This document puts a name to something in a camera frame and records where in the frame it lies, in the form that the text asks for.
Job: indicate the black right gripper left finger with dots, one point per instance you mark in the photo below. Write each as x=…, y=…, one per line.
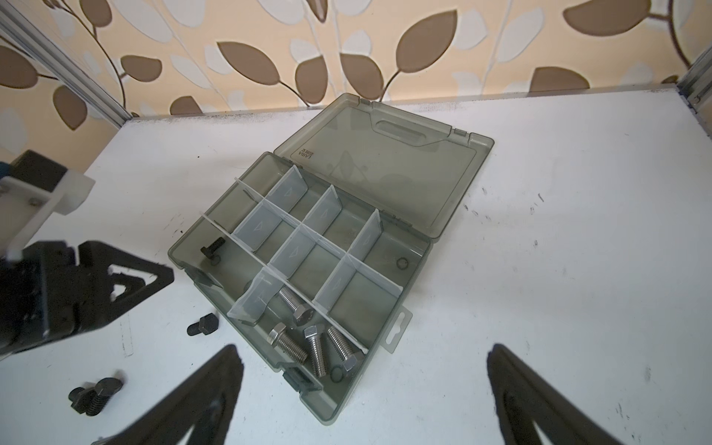
x=199, y=410

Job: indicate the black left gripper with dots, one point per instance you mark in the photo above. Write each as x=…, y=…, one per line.
x=109, y=282

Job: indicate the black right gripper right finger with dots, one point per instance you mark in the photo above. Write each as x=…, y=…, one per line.
x=529, y=408

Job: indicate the black hex bolt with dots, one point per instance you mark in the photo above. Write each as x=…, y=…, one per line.
x=211, y=251
x=104, y=390
x=81, y=398
x=207, y=325

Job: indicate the silver hex bolt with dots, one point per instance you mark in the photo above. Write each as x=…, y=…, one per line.
x=302, y=312

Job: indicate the grey plastic organizer box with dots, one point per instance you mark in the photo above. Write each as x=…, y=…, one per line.
x=343, y=213

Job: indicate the aluminium frame post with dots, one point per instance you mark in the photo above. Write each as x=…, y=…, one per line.
x=32, y=43

